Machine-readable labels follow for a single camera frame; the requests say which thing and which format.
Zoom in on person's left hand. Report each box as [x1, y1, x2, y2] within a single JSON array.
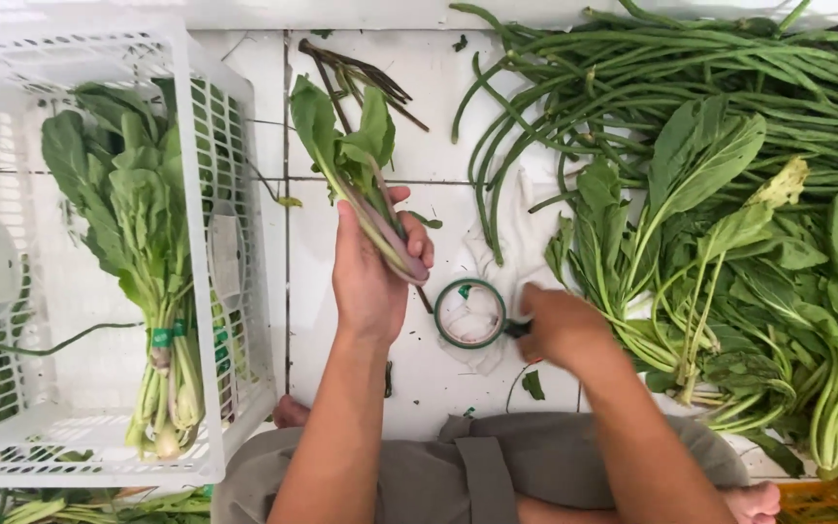
[[332, 185, 436, 346]]

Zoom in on person's right hand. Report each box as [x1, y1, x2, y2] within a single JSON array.
[[517, 282, 613, 369]]

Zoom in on leafy greens bunch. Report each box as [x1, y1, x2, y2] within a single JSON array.
[[290, 74, 431, 286]]

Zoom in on green tape roll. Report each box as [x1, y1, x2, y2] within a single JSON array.
[[434, 278, 509, 350]]

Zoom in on white cloth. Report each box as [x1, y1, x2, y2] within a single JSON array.
[[437, 167, 581, 377]]

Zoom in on person's grey shorts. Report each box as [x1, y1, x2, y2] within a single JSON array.
[[211, 411, 751, 524]]

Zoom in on pile of dry stems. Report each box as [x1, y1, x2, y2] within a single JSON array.
[[297, 38, 431, 133]]

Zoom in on person's bare foot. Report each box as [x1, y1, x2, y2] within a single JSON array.
[[273, 395, 311, 429], [721, 480, 782, 524]]

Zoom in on heap of leafy greens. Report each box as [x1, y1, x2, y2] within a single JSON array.
[[544, 95, 838, 490]]

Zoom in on white plastic crate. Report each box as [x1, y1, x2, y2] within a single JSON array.
[[0, 18, 278, 489]]

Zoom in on green tape band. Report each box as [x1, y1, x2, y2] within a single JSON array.
[[151, 320, 188, 349]]

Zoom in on tied leafy greens bundle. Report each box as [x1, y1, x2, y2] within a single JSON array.
[[41, 79, 205, 461]]

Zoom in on heap of long beans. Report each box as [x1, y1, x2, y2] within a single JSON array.
[[450, 0, 838, 266]]

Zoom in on orange plastic crate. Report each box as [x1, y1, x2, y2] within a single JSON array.
[[775, 479, 838, 524]]

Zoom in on single long bean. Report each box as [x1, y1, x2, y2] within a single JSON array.
[[0, 322, 145, 358]]

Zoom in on greens under white crate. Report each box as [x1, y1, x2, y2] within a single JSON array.
[[0, 486, 213, 524]]

